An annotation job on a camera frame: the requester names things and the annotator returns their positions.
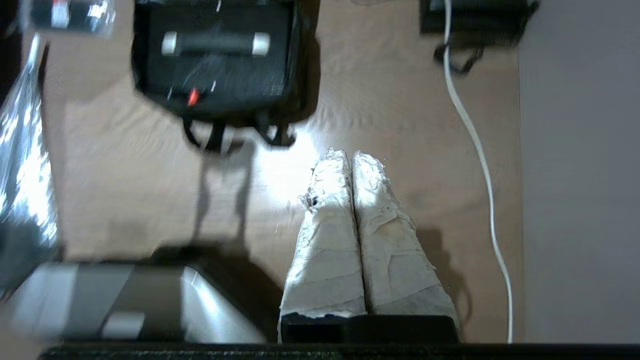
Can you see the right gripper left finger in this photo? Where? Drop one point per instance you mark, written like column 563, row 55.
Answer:
column 327, row 250

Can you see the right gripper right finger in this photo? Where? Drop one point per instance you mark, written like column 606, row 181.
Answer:
column 395, row 260

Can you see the silver grey case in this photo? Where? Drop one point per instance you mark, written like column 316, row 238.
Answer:
column 135, row 302

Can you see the clear plastic bag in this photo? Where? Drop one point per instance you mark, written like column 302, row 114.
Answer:
column 25, row 160

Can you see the black box device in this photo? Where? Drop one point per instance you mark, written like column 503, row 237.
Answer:
column 475, row 17

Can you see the clear plastic packet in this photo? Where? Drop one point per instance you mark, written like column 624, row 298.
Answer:
column 67, row 15

